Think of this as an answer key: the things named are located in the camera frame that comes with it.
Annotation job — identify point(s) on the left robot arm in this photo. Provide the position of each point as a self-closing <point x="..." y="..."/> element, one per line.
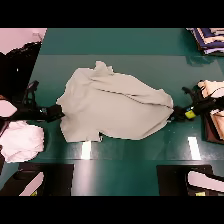
<point x="26" y="115"/>

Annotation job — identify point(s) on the cream garment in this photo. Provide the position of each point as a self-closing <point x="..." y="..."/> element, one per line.
<point x="213" y="88"/>

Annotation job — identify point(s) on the pink garment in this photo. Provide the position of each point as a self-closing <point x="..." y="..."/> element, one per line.
<point x="15" y="38"/>

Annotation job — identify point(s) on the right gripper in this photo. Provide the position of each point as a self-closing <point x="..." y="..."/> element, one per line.
<point x="183" y="113"/>

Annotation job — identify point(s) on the white garment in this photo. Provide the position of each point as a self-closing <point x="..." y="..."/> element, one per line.
<point x="21" y="141"/>

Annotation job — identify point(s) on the blue striped garment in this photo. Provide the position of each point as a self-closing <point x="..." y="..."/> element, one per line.
<point x="208" y="38"/>

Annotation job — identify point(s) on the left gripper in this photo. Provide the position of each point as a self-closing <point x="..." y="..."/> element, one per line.
<point x="55" y="113"/>

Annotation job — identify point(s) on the beige T-shirt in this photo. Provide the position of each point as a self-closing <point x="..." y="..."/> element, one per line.
<point x="113" y="106"/>

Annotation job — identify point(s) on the brown garment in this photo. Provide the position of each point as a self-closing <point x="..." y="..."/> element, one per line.
<point x="211" y="133"/>

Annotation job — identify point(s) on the black garment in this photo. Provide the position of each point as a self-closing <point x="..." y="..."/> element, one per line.
<point x="16" y="73"/>

